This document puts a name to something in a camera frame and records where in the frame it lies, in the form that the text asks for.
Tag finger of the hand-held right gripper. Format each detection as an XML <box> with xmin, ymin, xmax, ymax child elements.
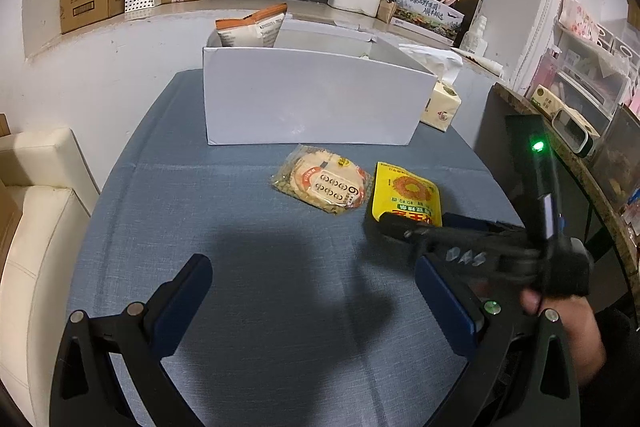
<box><xmin>441</xmin><ymin>212</ymin><xmax>525</xmax><ymax>236</ymax></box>
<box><xmin>377</xmin><ymin>211</ymin><xmax>502</xmax><ymax>279</ymax></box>

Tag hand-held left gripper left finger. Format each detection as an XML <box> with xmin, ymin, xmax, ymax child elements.
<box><xmin>50</xmin><ymin>253</ymin><xmax>215</xmax><ymax>427</ymax></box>

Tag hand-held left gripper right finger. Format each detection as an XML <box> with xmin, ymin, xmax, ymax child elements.
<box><xmin>415</xmin><ymin>254</ymin><xmax>583</xmax><ymax>427</ymax></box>

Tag yellow snack packet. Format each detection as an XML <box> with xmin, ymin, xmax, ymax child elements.
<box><xmin>369</xmin><ymin>161</ymin><xmax>443</xmax><ymax>228</ymax></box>

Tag white storage box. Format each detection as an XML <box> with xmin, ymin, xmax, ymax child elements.
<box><xmin>202</xmin><ymin>19</ymin><xmax>439</xmax><ymax>146</ymax></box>

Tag person's right forearm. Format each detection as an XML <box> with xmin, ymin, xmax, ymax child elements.
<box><xmin>580</xmin><ymin>307</ymin><xmax>640</xmax><ymax>427</ymax></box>

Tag person's right hand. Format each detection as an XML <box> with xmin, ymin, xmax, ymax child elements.
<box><xmin>520</xmin><ymin>288</ymin><xmax>608</xmax><ymax>389</ymax></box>

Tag white digital clock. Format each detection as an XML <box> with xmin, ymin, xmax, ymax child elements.
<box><xmin>550</xmin><ymin>109</ymin><xmax>601</xmax><ymax>158</ymax></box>

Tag yellow tissue pack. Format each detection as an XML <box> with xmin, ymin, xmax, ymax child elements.
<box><xmin>419</xmin><ymin>67</ymin><xmax>463</xmax><ymax>134</ymax></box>

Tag clear plastic storage drawers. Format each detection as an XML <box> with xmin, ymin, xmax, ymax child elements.
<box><xmin>525</xmin><ymin>0</ymin><xmax>640</xmax><ymax>208</ymax></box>

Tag round rice cracker packet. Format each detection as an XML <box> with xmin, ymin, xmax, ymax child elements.
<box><xmin>271</xmin><ymin>144</ymin><xmax>373</xmax><ymax>218</ymax></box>

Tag cream sofa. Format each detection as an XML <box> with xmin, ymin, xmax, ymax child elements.
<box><xmin>0</xmin><ymin>127</ymin><xmax>101</xmax><ymax>425</ymax></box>

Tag white plastic bottle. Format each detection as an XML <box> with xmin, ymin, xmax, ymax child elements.
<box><xmin>460</xmin><ymin>16</ymin><xmax>488</xmax><ymax>56</ymax></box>

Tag white plastic bag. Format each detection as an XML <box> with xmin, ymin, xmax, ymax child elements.
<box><xmin>397</xmin><ymin>42</ymin><xmax>466</xmax><ymax>80</ymax></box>

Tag landscape printed box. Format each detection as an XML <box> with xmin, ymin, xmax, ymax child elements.
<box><xmin>390</xmin><ymin>0</ymin><xmax>465</xmax><ymax>46</ymax></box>

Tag orange and white snack bag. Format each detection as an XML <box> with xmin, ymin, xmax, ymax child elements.
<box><xmin>215</xmin><ymin>3</ymin><xmax>289</xmax><ymax>50</ymax></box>

